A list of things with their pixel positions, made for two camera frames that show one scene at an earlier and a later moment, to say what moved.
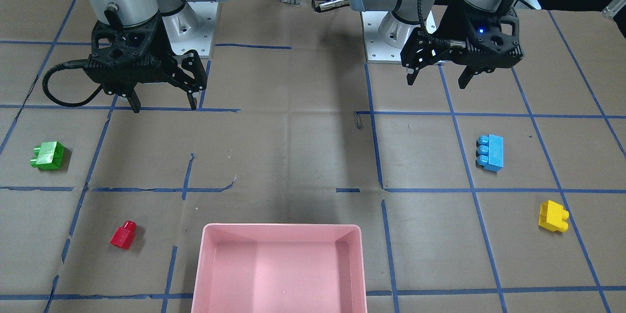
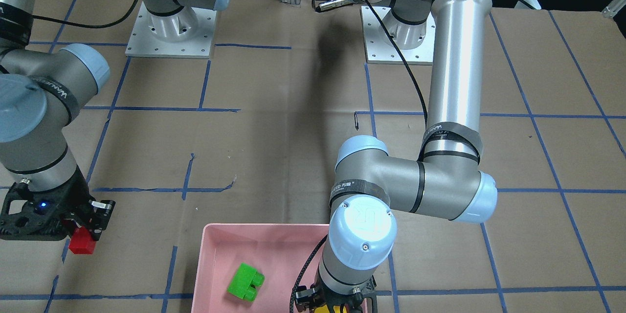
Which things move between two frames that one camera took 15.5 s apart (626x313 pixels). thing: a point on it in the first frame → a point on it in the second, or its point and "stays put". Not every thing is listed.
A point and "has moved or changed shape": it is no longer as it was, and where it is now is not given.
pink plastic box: [245, 268] stays put
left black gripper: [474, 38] → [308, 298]
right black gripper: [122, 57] → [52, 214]
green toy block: [48, 156] has moved or changed shape
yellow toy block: [553, 216] → [325, 309]
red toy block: [123, 236] → [82, 241]
